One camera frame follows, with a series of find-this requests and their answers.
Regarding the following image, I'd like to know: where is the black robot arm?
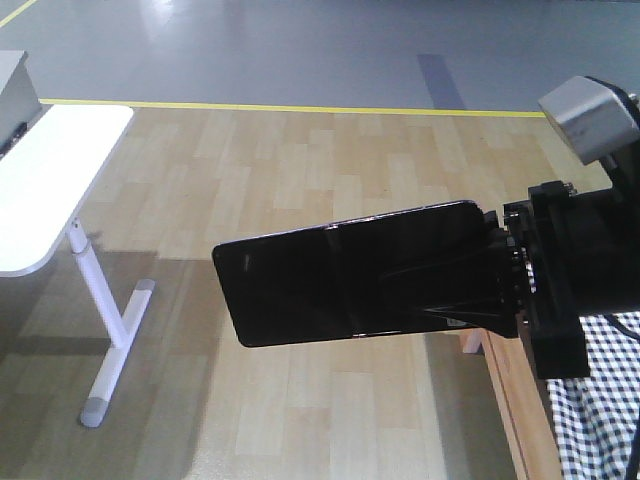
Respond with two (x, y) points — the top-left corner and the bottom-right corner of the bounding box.
(379, 90), (639, 379)

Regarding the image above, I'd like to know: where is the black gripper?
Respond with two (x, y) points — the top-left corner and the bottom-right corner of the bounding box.
(379, 181), (591, 379)

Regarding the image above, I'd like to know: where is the wooden bed frame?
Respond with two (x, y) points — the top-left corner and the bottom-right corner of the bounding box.
(460, 329), (562, 479)

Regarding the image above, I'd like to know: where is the black smartphone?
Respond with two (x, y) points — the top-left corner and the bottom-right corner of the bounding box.
(212, 201), (484, 347)

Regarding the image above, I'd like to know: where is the black white checkered duvet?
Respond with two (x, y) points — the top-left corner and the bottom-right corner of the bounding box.
(546, 311), (639, 479)

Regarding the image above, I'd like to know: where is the white adjustable desk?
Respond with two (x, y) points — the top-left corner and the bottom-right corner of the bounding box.
(0, 49), (157, 429)

